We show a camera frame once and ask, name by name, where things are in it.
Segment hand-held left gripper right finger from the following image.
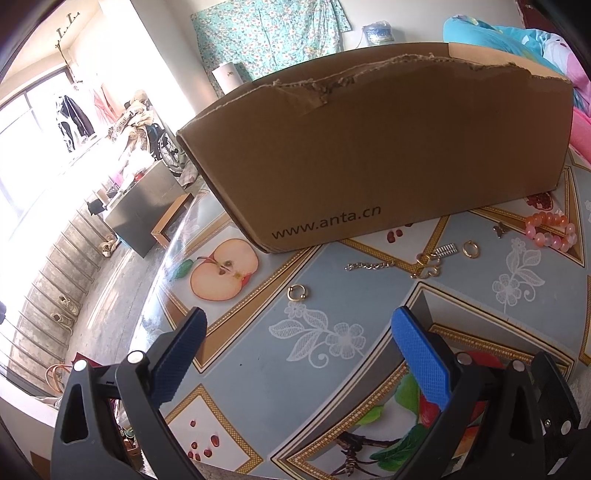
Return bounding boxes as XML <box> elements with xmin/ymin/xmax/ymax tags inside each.
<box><xmin>390</xmin><ymin>305</ymin><xmax>550</xmax><ymax>480</ymax></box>

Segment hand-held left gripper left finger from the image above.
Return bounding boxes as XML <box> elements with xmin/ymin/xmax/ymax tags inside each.
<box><xmin>51</xmin><ymin>306</ymin><xmax>208</xmax><ymax>480</ymax></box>

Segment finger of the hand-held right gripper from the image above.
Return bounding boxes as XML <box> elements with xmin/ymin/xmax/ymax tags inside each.
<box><xmin>531</xmin><ymin>352</ymin><xmax>583</xmax><ymax>462</ymax></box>

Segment orange pink bead bracelet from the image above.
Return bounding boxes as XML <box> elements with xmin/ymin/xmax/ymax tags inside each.
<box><xmin>524</xmin><ymin>211</ymin><xmax>579</xmax><ymax>254</ymax></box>

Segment brown cardboard box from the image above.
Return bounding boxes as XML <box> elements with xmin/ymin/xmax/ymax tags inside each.
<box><xmin>175</xmin><ymin>41</ymin><xmax>574</xmax><ymax>254</ymax></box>

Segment fruit printed tablecloth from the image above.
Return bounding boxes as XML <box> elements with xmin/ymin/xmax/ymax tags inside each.
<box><xmin>124</xmin><ymin>143</ymin><xmax>591</xmax><ymax>480</ymax></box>

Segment grey cabinet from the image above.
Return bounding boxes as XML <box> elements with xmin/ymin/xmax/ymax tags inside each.
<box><xmin>104</xmin><ymin>159</ymin><xmax>192</xmax><ymax>259</ymax></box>

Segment wheelchair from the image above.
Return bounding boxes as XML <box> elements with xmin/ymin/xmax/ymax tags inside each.
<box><xmin>145</xmin><ymin>122</ymin><xmax>183</xmax><ymax>176</ymax></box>

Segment pile of clothes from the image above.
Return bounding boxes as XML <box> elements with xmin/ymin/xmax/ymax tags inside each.
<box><xmin>111</xmin><ymin>90</ymin><xmax>155</xmax><ymax>153</ymax></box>

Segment dark hanging jacket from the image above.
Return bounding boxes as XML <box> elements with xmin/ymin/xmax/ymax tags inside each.
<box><xmin>55</xmin><ymin>95</ymin><xmax>95</xmax><ymax>153</ymax></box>

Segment pink hanging garment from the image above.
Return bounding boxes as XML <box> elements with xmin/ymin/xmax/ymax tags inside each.
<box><xmin>92</xmin><ymin>85</ymin><xmax>114</xmax><ymax>123</ymax></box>

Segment white cylinder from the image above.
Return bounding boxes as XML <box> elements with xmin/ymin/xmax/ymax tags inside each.
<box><xmin>211</xmin><ymin>64</ymin><xmax>241</xmax><ymax>100</ymax></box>

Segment pink floral blanket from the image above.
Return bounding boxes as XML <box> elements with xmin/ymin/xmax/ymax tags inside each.
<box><xmin>542</xmin><ymin>34</ymin><xmax>591</xmax><ymax>167</ymax></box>

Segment blue water jug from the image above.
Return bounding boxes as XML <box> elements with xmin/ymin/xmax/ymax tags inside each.
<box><xmin>362</xmin><ymin>21</ymin><xmax>395</xmax><ymax>47</ymax></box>

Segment blue patterned quilt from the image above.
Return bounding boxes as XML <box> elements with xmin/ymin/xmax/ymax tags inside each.
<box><xmin>443</xmin><ymin>14</ymin><xmax>561</xmax><ymax>70</ymax></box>

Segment teal floral curtain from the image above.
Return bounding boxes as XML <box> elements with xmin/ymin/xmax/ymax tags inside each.
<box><xmin>191</xmin><ymin>0</ymin><xmax>354</xmax><ymax>81</ymax></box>

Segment wall coat hooks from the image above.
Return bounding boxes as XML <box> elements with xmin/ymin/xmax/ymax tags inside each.
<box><xmin>55</xmin><ymin>14</ymin><xmax>77</xmax><ymax>49</ymax></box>

